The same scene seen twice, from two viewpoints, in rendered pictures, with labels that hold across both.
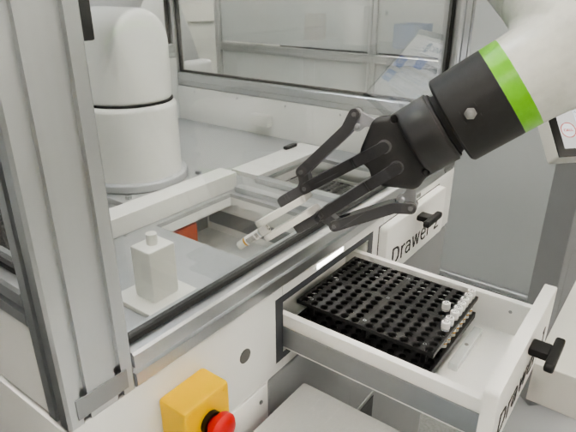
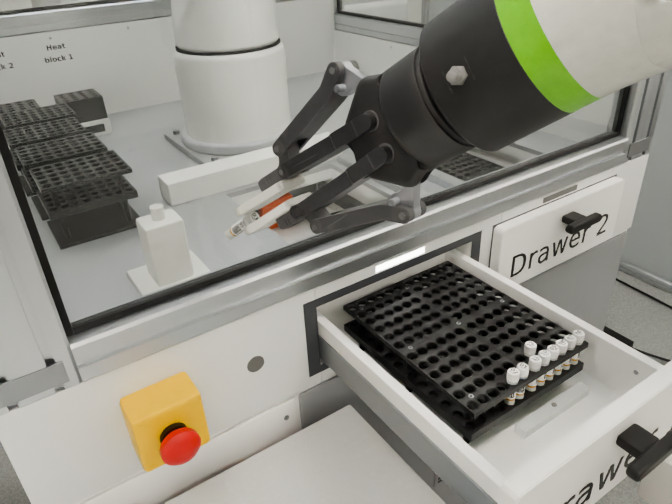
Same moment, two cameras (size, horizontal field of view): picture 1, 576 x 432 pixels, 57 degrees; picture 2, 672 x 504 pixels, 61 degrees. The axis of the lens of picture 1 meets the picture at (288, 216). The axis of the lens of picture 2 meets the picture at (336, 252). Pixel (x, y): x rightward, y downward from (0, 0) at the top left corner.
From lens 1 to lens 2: 26 cm
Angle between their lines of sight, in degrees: 20
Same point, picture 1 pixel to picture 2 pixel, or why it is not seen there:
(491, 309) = (611, 363)
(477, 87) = (470, 30)
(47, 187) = not seen: outside the picture
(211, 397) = (173, 408)
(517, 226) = not seen: outside the picture
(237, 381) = (244, 390)
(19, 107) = not seen: outside the picture
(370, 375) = (395, 420)
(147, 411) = (102, 408)
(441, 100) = (423, 52)
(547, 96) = (581, 49)
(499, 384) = (526, 482)
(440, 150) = (426, 132)
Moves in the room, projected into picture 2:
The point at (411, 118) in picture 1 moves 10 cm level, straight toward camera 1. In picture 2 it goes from (392, 80) to (300, 125)
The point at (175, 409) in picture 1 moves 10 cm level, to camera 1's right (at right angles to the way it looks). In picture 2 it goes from (127, 414) to (217, 438)
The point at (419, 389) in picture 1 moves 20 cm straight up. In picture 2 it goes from (442, 455) to (455, 279)
